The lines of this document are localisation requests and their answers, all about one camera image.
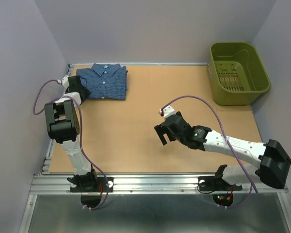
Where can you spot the blue checkered long sleeve shirt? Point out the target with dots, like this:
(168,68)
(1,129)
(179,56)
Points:
(105,81)

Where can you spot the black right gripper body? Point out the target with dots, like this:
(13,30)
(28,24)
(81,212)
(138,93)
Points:
(182,139)

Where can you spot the green plastic basket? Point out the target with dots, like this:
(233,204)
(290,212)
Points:
(236,74)

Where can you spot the aluminium mounting rail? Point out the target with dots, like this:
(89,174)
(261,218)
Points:
(124,184)

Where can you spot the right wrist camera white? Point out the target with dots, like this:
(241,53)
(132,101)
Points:
(167,111)

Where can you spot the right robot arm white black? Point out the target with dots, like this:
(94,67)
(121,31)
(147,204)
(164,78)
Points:
(265,162)

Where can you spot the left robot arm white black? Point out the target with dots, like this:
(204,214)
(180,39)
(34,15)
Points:
(63,126)

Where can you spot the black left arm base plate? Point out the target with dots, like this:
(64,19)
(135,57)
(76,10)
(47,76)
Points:
(93,186)

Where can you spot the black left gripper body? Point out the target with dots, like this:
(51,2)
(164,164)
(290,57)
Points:
(86,92)

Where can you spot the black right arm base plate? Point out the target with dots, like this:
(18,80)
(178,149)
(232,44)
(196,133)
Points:
(210,184)

